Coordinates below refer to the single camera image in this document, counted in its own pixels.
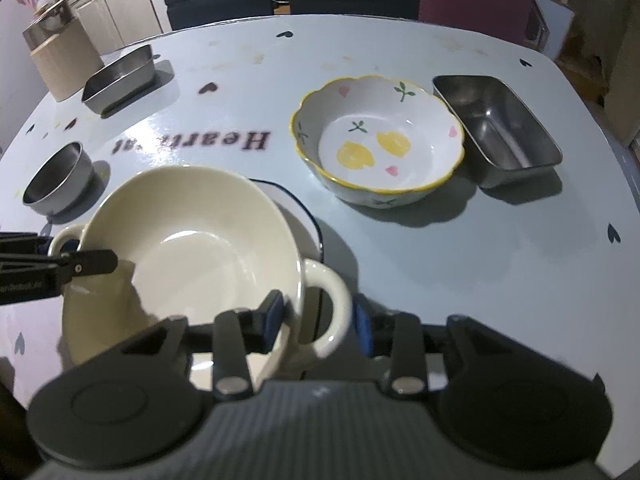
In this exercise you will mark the white kitchen cabinets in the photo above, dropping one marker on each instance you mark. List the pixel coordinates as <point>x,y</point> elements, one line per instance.
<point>120,5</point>

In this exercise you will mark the beige canister with steel lid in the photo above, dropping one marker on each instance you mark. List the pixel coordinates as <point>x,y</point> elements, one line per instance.
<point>60,60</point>

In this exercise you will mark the scalloped bowl yellow flower print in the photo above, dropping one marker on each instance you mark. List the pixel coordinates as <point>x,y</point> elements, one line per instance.
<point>385,145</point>

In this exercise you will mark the white square plate leaf print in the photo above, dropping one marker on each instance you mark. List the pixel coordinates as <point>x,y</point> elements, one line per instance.
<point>306,230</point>

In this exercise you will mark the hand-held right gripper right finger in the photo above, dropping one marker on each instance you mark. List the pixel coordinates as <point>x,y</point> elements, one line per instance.
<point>362,330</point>

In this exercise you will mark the staircase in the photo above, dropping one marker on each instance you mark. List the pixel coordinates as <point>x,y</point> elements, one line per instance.
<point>560,5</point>

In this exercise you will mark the rectangular steel tray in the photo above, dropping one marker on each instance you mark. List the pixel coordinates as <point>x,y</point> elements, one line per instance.
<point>120,82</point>
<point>500,130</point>

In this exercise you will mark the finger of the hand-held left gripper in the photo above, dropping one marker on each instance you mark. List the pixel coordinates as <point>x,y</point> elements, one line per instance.
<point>25,244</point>
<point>90,262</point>

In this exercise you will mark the round steel bowl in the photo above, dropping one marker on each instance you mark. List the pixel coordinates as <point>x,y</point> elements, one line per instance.
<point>57,180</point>

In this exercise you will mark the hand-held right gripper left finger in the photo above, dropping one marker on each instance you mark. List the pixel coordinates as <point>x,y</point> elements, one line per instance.
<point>274,315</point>

